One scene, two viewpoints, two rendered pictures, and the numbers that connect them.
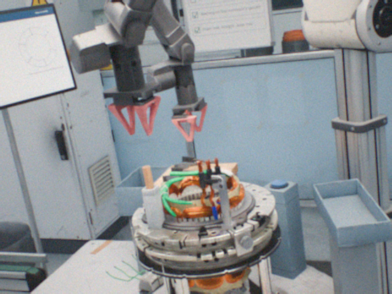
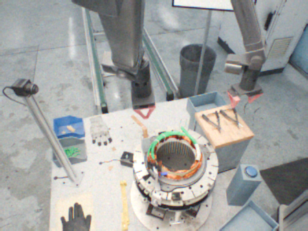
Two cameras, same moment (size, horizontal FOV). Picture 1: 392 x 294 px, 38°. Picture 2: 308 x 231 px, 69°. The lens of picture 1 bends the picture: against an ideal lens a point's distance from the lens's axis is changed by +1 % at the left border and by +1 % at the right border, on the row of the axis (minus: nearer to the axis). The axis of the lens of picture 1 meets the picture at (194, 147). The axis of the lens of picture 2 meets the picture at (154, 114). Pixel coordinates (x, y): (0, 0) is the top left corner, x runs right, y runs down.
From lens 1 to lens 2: 92 cm
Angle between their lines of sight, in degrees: 52
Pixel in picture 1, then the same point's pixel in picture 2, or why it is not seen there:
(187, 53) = (254, 63)
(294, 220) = (245, 191)
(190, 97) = (245, 86)
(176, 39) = (251, 50)
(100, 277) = (176, 119)
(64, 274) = (170, 106)
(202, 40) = not seen: outside the picture
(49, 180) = not seen: hidden behind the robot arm
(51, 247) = not seen: hidden behind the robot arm
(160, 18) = (245, 31)
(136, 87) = (137, 96)
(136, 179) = (211, 96)
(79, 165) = (270, 36)
